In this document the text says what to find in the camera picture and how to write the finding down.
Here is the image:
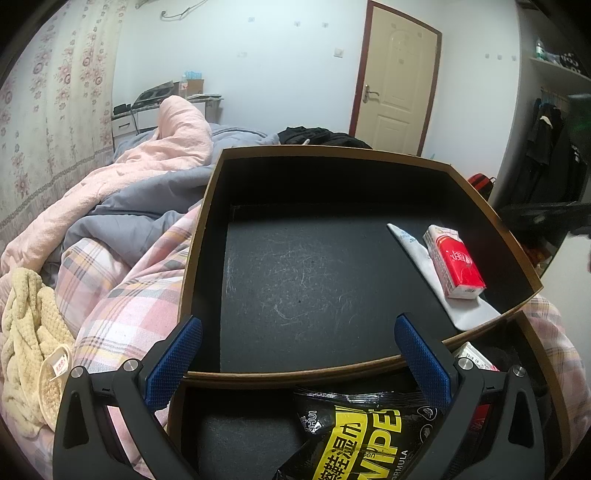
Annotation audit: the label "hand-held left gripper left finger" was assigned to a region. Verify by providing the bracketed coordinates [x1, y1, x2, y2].
[52, 315, 204, 480]

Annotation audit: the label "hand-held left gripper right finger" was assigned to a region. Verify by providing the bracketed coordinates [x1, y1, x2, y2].
[394, 312, 561, 480]

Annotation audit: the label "long red white tissue pack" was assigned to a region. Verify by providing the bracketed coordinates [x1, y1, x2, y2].
[452, 342, 502, 435]

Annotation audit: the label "black shoe wipes packet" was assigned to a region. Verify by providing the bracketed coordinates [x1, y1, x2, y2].
[272, 387, 439, 480]

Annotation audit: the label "shallow brown cardboard box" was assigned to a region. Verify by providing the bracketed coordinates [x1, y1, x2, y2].
[166, 310, 573, 480]

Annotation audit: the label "small red tissue pack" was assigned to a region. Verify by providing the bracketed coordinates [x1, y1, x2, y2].
[423, 224, 488, 301]

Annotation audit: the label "deep brown cardboard box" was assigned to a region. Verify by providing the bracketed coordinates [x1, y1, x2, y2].
[178, 146, 543, 381]

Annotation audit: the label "pink plaid duvet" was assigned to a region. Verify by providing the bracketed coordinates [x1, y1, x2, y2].
[55, 205, 583, 480]

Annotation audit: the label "hanging black clothes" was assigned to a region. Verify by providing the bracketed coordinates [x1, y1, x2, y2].
[501, 97, 571, 208]

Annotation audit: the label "red backpack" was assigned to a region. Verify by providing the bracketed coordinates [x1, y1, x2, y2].
[467, 173, 497, 195]

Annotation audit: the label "white pouch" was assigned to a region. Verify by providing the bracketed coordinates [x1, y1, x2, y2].
[387, 223, 502, 332]

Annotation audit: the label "white shelf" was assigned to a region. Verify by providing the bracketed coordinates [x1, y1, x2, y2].
[529, 55, 591, 83]

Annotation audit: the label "yellow towel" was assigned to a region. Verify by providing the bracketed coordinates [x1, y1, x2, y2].
[0, 268, 77, 438]

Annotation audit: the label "pink quilt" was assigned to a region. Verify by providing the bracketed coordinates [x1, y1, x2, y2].
[0, 96, 214, 278]

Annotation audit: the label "cream door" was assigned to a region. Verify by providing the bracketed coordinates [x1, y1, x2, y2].
[348, 0, 443, 157]

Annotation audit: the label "white desk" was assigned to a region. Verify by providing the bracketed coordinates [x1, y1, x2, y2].
[111, 95, 223, 139]

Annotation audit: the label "black clothes pile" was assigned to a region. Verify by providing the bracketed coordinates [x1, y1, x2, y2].
[277, 126, 372, 149]

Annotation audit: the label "black device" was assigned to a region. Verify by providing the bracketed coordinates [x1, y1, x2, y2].
[135, 80, 175, 103]

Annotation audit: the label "floral curtain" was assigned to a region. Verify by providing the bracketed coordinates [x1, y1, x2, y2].
[0, 0, 127, 245]

